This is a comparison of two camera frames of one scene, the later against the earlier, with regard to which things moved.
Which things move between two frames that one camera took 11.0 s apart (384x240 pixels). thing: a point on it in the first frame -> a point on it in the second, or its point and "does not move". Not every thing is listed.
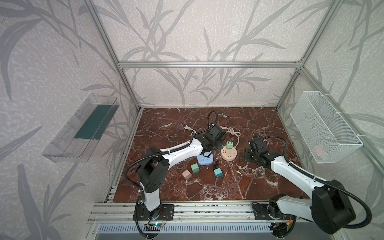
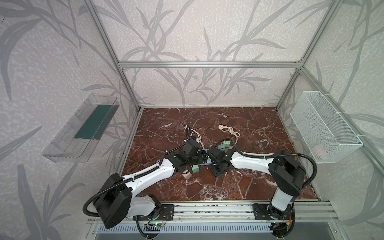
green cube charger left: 195,168 does not move
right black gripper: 250,155 -> 212,159
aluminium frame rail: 209,64 does not move
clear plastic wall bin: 76,142 does not move
